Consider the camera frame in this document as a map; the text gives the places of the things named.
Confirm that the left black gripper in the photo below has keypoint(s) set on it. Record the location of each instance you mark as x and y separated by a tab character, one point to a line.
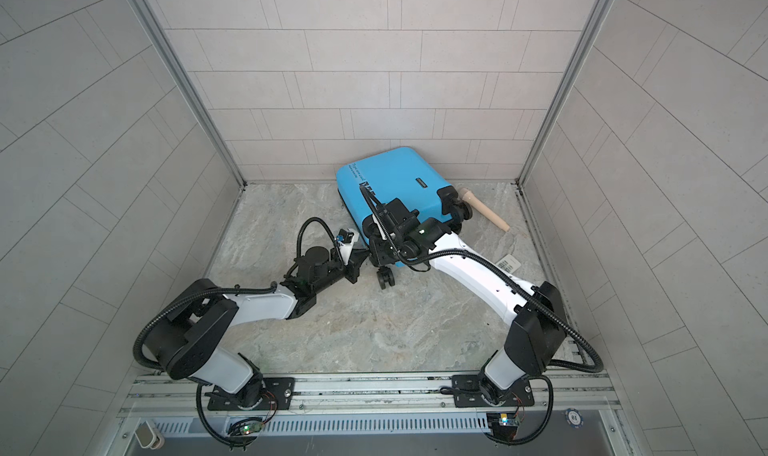
352	267

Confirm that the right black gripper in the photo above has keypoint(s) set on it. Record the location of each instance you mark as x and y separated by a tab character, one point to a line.
376	245

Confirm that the blue hard-shell suitcase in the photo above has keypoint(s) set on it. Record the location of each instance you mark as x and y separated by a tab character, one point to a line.
400	174

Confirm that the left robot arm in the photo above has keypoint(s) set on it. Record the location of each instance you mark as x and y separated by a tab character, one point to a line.
184	339

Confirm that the small white remote control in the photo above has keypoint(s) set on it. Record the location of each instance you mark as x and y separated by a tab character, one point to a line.
509	264

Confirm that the white ventilation grille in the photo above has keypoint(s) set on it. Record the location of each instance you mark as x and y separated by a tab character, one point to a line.
352	424

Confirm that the small white pink object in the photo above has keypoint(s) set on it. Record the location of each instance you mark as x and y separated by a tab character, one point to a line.
148	436

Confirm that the round blue white sticker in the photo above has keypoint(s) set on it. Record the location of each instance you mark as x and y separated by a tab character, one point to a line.
574	418

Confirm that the beige wooden handle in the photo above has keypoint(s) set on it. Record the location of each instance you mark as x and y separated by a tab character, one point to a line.
469	198

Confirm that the left circuit board with wires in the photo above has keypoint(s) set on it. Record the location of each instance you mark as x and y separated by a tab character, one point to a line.
246	428

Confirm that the circuit board with wires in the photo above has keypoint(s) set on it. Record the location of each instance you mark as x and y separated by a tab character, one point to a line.
503	426
246	428

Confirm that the aluminium mounting rail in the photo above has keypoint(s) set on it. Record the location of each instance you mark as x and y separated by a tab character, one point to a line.
369	393

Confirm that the right circuit board with wires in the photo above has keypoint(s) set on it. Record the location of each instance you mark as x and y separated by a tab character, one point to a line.
503	426

